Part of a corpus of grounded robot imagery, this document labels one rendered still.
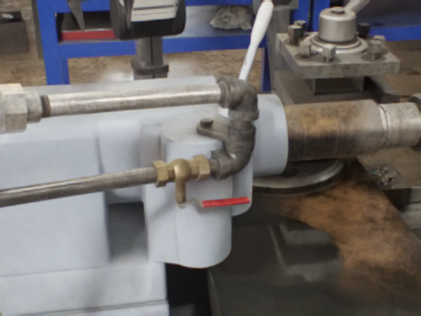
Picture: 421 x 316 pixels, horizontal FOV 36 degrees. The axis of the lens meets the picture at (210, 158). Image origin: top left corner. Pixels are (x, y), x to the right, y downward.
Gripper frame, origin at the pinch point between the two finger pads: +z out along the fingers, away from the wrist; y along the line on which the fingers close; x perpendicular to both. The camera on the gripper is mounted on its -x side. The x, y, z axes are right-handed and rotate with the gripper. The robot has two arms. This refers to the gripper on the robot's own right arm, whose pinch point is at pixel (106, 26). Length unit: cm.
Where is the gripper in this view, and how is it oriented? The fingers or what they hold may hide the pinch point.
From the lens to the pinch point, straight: 143.4
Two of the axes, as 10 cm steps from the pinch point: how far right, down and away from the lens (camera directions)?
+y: 9.5, -1.5, 2.8
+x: -2.7, 0.5, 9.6
